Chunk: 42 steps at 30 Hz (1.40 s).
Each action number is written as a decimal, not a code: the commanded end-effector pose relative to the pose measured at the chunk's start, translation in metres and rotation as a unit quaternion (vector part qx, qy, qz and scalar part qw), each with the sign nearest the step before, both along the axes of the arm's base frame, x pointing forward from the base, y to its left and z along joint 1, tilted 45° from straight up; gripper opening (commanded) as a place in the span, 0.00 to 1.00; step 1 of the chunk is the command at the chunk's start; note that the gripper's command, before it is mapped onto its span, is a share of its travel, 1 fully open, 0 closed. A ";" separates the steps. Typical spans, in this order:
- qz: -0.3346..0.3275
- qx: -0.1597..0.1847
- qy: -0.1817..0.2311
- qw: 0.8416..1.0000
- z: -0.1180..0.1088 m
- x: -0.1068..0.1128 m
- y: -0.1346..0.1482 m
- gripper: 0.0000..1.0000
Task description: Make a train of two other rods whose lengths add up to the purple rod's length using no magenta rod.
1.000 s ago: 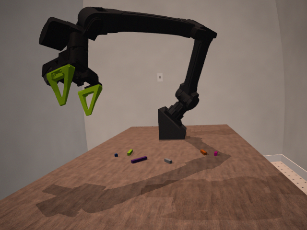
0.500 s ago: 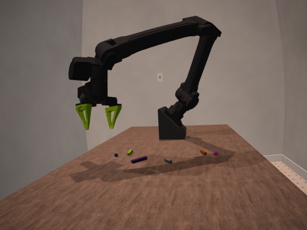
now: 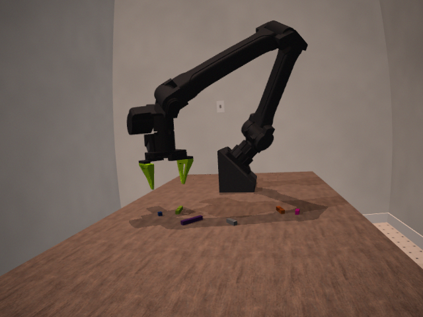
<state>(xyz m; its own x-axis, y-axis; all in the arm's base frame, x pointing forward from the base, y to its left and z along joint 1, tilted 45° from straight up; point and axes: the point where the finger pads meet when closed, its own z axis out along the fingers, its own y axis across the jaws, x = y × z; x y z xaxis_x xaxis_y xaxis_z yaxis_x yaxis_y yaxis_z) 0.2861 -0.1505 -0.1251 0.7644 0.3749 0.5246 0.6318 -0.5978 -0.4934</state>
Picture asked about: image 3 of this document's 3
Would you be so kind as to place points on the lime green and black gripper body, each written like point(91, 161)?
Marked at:
point(165, 148)

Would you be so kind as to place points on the lime green rectangular bar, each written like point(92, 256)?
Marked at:
point(178, 210)

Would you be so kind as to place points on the orange rod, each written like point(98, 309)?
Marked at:
point(280, 210)

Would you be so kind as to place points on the purple rod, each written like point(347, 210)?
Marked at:
point(191, 220)

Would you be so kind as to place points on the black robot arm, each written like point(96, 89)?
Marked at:
point(174, 94)

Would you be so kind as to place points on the grey rectangular bar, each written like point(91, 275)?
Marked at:
point(231, 221)

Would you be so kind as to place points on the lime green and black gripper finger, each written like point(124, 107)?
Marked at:
point(188, 164)
point(149, 174)

